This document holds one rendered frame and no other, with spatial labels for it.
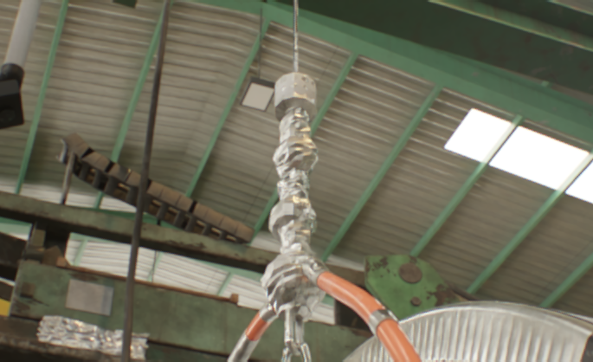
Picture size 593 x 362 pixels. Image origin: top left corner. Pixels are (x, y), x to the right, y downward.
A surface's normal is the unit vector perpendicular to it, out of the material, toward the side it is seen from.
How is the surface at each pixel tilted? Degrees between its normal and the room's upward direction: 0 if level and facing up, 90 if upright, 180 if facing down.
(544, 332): 87
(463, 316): 89
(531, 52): 180
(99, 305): 90
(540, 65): 180
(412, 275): 90
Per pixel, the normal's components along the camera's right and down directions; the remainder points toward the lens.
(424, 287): 0.18, -0.64
